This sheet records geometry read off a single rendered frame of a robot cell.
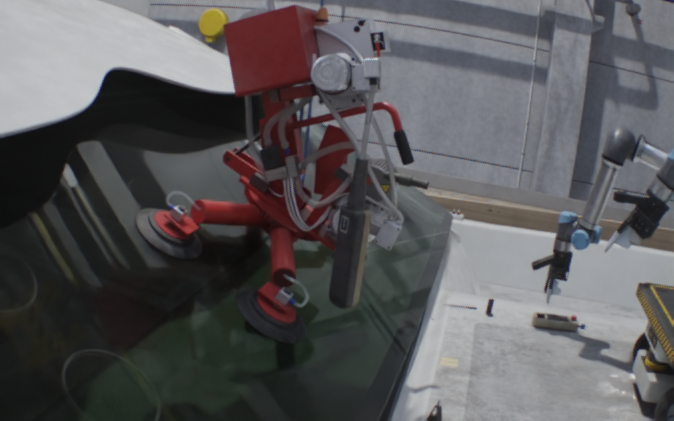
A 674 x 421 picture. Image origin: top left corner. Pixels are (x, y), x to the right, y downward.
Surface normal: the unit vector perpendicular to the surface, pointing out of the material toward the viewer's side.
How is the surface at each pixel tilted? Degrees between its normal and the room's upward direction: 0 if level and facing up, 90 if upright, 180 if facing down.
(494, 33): 90
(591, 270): 90
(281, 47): 90
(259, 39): 90
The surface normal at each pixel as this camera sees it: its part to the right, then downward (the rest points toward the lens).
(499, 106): -0.21, 0.18
